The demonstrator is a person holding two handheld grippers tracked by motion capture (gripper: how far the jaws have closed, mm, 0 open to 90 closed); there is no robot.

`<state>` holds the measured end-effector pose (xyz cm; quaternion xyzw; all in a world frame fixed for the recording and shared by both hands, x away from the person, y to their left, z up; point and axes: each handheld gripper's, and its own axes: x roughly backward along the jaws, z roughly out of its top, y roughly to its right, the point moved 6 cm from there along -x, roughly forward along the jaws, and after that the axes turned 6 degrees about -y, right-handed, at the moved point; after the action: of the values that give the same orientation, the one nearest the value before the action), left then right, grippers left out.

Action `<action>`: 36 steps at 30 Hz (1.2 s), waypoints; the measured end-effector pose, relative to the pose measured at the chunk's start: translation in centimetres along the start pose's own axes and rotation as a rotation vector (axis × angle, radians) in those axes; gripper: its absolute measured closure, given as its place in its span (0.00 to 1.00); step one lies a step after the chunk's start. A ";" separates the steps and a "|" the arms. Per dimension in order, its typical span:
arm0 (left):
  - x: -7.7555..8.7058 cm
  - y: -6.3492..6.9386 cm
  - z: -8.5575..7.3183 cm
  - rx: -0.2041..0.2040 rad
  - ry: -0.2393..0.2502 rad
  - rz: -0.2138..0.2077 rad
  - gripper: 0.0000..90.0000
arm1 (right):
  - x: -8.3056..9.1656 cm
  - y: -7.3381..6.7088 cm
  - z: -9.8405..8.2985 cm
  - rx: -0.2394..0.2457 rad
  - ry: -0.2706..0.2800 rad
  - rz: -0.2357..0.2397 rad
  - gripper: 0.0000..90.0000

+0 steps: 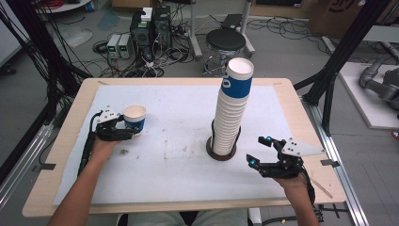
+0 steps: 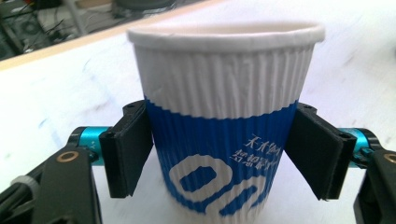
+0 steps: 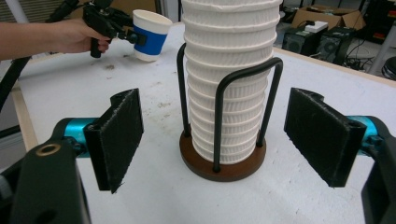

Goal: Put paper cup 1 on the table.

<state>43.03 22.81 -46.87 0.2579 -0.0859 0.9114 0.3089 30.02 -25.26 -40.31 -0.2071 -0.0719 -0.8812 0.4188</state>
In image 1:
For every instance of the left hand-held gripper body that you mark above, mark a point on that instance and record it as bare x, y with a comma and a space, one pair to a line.
111, 132

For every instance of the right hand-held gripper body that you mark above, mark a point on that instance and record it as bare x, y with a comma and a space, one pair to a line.
287, 163

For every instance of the blue white paper cup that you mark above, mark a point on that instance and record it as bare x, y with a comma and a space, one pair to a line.
135, 117

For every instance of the dark round cup holder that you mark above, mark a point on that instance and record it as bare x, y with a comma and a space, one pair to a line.
210, 150

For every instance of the stack of paper cups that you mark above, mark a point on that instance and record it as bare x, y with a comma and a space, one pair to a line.
233, 106

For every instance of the person's left hand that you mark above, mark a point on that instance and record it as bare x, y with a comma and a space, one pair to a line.
103, 150

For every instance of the person's right hand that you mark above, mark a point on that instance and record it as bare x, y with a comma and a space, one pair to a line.
293, 185

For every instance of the black tape piece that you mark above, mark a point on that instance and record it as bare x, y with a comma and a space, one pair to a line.
44, 167
330, 163

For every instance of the thin wooden stick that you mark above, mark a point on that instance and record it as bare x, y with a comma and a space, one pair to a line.
322, 189

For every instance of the white table mat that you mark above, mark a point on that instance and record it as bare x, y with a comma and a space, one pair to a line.
175, 175

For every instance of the grey power supply unit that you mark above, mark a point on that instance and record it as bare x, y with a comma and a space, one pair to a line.
126, 45
113, 45

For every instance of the person's light trousers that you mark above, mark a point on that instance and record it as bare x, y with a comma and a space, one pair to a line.
207, 219

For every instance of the black computer tower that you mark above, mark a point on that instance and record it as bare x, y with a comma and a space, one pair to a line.
162, 25
141, 34

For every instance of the white floor platform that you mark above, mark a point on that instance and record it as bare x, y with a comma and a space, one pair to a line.
370, 109

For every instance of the black round stool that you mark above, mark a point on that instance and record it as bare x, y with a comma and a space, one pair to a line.
226, 39

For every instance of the grey metal table leg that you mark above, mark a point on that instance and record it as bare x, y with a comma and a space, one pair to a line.
195, 31
246, 28

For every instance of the black flat floor box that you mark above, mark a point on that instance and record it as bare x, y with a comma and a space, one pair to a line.
231, 21

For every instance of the cardboard box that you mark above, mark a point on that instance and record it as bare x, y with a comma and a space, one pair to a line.
338, 15

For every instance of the aluminium rail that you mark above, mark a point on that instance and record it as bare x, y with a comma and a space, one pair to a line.
22, 172
345, 182

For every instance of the black frame post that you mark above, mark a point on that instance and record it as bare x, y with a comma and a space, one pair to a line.
37, 47
345, 47

